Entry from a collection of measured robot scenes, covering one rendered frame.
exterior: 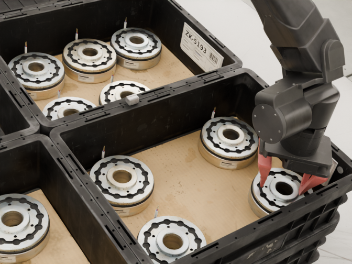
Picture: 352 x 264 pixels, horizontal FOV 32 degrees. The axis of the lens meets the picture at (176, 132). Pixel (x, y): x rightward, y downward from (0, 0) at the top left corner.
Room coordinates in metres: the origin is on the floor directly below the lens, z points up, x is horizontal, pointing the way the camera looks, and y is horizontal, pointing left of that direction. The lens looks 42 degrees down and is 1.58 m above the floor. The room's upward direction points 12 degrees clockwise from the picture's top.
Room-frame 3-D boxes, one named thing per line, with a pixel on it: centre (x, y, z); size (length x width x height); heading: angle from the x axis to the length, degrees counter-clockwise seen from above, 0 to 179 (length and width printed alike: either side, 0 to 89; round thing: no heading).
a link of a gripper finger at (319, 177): (0.71, -0.20, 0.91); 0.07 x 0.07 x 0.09; 0
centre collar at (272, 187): (0.71, -0.19, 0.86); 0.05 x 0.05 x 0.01
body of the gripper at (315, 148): (0.71, -0.18, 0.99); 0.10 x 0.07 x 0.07; 90
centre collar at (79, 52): (0.96, 0.19, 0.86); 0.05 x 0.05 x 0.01
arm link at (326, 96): (0.70, -0.18, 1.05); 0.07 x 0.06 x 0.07; 136
